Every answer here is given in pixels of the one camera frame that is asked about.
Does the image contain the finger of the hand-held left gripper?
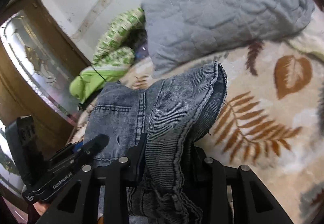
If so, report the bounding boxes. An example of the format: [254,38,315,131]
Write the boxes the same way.
[48,142,84,164]
[80,134,110,159]

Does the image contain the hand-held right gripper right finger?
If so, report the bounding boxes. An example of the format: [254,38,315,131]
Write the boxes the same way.
[184,145,292,224]

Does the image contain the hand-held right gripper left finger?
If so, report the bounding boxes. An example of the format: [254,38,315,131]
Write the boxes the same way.
[35,132,148,224]

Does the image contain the blue denim pants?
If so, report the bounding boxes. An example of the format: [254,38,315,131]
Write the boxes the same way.
[82,61,229,224]

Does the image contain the person's left hand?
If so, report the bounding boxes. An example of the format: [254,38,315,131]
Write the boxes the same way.
[34,201,52,217]

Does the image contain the wooden cabinet with glass door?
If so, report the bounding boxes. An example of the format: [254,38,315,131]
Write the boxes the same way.
[0,0,96,194]

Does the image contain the leaf print blanket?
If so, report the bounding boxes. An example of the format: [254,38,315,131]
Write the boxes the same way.
[66,29,324,224]

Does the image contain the grey quilted pillow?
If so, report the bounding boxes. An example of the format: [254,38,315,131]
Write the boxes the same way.
[140,0,316,79]

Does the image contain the black cable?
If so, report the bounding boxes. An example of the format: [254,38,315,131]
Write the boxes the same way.
[76,66,115,110]

